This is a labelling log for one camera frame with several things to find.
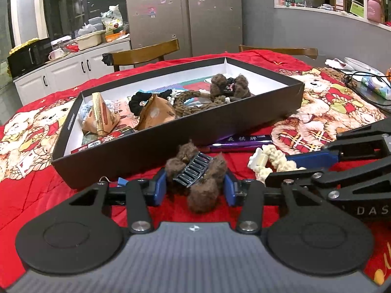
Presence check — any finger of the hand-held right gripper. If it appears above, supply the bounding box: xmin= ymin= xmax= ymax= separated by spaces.
xmin=286 ymin=118 xmax=391 ymax=168
xmin=265 ymin=159 xmax=391 ymax=203

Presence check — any gold striped triangular packet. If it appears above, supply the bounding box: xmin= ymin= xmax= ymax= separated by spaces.
xmin=82 ymin=92 xmax=121 ymax=135

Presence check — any glass sliding door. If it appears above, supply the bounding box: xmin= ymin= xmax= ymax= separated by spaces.
xmin=0 ymin=0 xmax=15 ymax=89

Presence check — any beige plastic basin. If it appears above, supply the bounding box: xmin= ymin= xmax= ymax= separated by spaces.
xmin=75 ymin=31 xmax=103 ymax=51

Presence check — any cream braided scrunchie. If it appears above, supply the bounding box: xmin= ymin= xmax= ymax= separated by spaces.
xmin=248 ymin=144 xmax=306 ymax=185

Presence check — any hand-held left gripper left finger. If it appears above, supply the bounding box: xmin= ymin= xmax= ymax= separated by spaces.
xmin=65 ymin=169 xmax=168 ymax=234

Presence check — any red bear printed blanket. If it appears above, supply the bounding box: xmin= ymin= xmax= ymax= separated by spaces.
xmin=0 ymin=49 xmax=391 ymax=287

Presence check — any black cable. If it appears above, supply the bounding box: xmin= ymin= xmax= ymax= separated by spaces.
xmin=344 ymin=70 xmax=391 ymax=83

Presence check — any white printed snack bag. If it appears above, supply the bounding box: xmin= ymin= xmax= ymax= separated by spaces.
xmin=101 ymin=4 xmax=124 ymax=32

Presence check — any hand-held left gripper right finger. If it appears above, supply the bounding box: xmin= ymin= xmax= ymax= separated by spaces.
xmin=223 ymin=174 xmax=324 ymax=235

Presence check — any pink bottle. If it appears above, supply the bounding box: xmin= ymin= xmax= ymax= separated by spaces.
xmin=367 ymin=0 xmax=386 ymax=23

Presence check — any tissue packet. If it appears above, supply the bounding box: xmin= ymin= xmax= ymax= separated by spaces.
xmin=360 ymin=76 xmax=391 ymax=100

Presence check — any wooden chair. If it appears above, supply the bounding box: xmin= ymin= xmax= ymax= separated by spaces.
xmin=238 ymin=44 xmax=319 ymax=61
xmin=102 ymin=39 xmax=180 ymax=72

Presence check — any silver refrigerator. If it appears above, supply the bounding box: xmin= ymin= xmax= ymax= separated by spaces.
xmin=124 ymin=0 xmax=243 ymax=58

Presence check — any purple flat box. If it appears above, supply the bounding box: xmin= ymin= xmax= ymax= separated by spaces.
xmin=200 ymin=134 xmax=272 ymax=153

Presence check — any red card pack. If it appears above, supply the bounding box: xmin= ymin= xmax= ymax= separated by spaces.
xmin=71 ymin=130 xmax=123 ymax=155

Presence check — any black cardboard box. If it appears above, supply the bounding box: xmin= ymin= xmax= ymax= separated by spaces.
xmin=51 ymin=56 xmax=305 ymax=190

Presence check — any small blue tag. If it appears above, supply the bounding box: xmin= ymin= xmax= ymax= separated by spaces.
xmin=99 ymin=175 xmax=127 ymax=187

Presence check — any white wall shelf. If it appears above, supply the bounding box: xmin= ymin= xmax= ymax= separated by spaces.
xmin=273 ymin=0 xmax=391 ymax=32

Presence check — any brown triangular snack packet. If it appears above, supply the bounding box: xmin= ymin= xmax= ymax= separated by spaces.
xmin=135 ymin=94 xmax=177 ymax=131

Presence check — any black scrunchie with white lace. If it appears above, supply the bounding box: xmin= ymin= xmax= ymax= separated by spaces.
xmin=128 ymin=89 xmax=174 ymax=116

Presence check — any white plate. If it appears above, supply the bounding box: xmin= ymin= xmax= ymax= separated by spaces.
xmin=344 ymin=56 xmax=385 ymax=71

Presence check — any white kitchen cabinet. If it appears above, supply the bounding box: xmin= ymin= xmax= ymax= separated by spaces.
xmin=12 ymin=38 xmax=133 ymax=106

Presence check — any black microwave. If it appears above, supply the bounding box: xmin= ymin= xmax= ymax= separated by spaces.
xmin=7 ymin=37 xmax=52 ymax=78

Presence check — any brown fuzzy hair clip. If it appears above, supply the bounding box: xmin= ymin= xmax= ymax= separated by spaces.
xmin=165 ymin=139 xmax=228 ymax=214
xmin=209 ymin=73 xmax=251 ymax=102

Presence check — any yellow flower decoration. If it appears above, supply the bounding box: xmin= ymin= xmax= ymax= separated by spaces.
xmin=9 ymin=37 xmax=40 ymax=54

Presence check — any brown braided rope scrunchie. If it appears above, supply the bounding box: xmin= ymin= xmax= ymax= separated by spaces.
xmin=173 ymin=89 xmax=236 ymax=117

